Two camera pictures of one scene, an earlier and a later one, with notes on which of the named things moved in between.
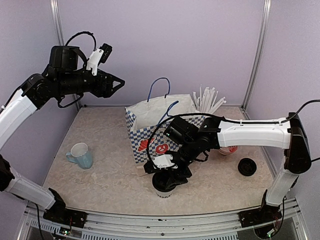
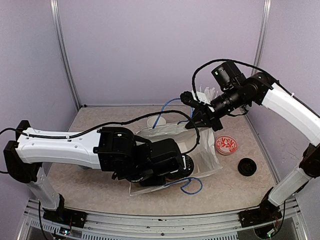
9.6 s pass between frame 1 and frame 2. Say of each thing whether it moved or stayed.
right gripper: moved
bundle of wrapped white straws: stayed
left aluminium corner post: stayed
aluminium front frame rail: stayed
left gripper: moved
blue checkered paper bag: moved
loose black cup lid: stayed
